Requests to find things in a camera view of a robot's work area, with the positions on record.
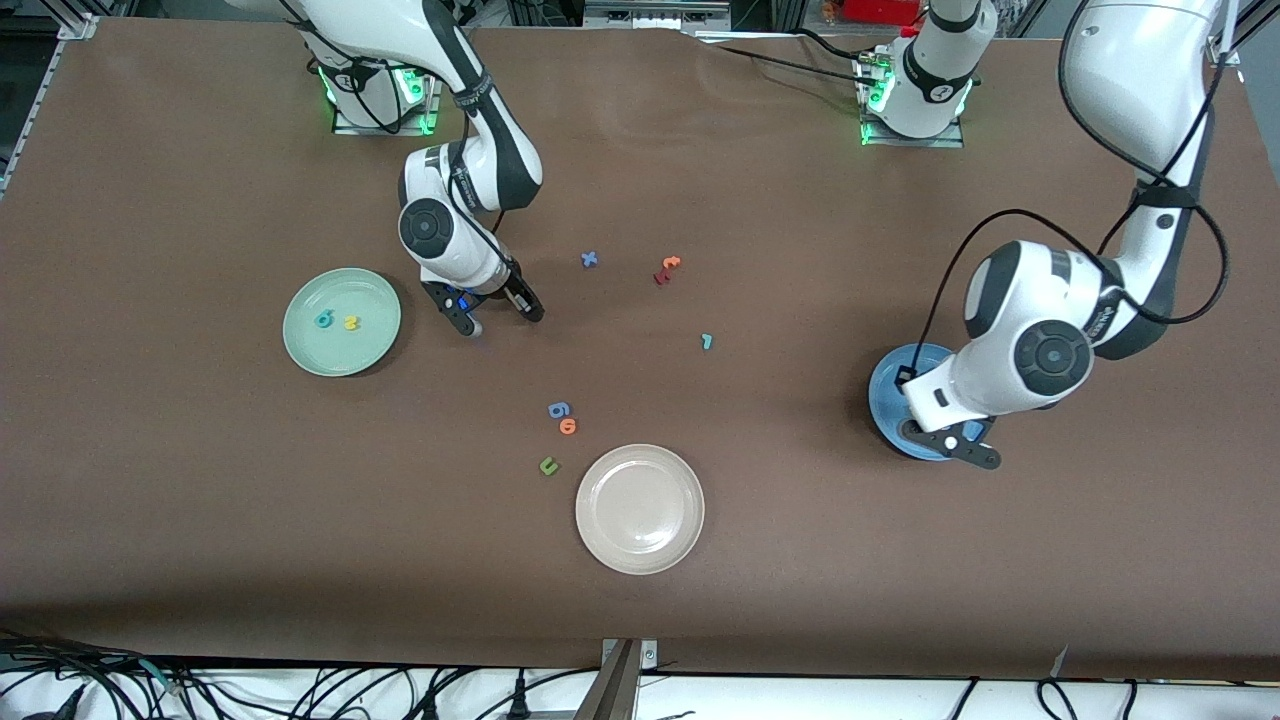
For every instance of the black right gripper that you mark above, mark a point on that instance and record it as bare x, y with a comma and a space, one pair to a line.
515, 288

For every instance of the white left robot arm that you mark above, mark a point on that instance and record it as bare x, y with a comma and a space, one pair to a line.
1050, 355

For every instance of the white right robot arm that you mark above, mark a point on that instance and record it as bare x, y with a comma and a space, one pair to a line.
428, 228

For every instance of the blue round plate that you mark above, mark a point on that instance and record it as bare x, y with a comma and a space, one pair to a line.
885, 410

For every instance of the brown table cover mat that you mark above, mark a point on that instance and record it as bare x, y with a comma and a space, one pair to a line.
900, 580

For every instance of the green round plate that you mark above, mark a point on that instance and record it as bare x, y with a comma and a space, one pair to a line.
340, 355

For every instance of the beige round plate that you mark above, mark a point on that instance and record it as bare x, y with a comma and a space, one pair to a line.
640, 510

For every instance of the white paper tag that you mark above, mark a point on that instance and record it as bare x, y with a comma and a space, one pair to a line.
1060, 662

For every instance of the black power plug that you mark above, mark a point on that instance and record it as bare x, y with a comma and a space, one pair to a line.
520, 702

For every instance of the red box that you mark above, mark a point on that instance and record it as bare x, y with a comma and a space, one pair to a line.
880, 10

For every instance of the aluminium corner profile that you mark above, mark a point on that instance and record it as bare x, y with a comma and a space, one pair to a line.
78, 25
1232, 50

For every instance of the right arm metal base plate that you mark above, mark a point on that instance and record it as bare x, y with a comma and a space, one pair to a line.
400, 130

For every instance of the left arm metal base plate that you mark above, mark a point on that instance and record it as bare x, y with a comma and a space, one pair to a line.
915, 143

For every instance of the grey metal frame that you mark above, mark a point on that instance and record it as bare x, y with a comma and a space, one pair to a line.
655, 15

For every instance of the metal table edge bracket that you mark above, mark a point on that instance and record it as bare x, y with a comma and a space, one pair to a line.
622, 690

